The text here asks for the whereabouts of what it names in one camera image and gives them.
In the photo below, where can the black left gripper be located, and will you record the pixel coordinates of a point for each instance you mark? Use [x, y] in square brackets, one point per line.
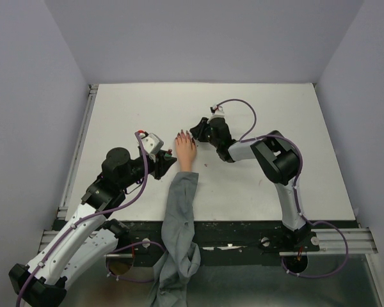
[161, 165]

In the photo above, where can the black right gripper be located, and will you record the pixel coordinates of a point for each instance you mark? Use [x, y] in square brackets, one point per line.
[198, 130]

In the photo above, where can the nail polish bottle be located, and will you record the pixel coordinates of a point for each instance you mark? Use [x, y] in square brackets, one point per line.
[168, 154]

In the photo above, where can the grey sleeve forearm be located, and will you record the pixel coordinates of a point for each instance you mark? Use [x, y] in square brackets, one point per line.
[181, 260]

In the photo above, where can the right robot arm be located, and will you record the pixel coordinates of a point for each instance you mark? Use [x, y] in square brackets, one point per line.
[279, 159]

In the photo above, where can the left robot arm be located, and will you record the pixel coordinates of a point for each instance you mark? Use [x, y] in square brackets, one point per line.
[90, 233]

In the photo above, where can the mannequin hand with painted nails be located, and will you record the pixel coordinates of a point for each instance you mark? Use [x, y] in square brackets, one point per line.
[185, 150]

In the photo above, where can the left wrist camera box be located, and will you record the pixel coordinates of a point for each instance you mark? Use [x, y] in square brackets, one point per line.
[152, 144]

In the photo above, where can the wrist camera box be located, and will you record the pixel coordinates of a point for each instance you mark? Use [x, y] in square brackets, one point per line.
[216, 112]
[152, 144]

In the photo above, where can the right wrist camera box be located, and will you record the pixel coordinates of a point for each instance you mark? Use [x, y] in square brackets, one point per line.
[216, 112]

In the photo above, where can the black mounting base plate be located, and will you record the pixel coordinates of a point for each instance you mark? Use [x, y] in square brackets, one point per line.
[222, 243]

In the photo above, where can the aluminium rail left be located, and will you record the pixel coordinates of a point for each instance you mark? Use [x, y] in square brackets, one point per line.
[63, 206]

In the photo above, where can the aluminium rail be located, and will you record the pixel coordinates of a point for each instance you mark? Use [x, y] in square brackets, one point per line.
[63, 206]
[324, 242]

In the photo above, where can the aluminium rail front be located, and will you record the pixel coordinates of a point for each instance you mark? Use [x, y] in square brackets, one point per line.
[324, 242]

